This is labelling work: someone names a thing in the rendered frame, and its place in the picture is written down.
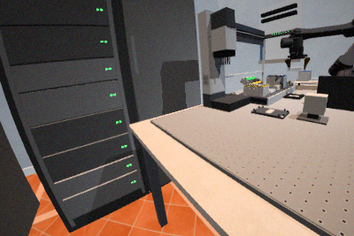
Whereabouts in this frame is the black rectangular pad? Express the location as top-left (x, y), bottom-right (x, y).
top-left (282, 93), bottom-right (304, 100)

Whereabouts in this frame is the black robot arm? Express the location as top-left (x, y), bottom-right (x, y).
top-left (281, 19), bottom-right (354, 76)

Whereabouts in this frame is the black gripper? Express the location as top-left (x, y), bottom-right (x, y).
top-left (285, 54), bottom-right (310, 69)

